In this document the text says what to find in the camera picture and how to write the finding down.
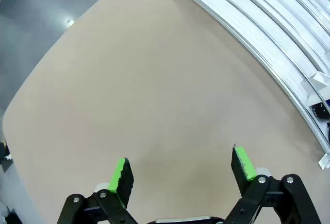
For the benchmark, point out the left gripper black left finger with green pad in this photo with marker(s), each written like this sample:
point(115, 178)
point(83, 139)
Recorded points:
point(123, 182)

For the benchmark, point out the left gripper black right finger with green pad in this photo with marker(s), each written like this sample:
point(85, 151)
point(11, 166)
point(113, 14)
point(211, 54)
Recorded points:
point(239, 164)

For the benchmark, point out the black Pepsi can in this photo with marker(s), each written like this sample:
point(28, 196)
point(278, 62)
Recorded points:
point(319, 110)

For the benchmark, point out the white can dispenser rack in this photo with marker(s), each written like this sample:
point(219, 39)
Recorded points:
point(257, 28)

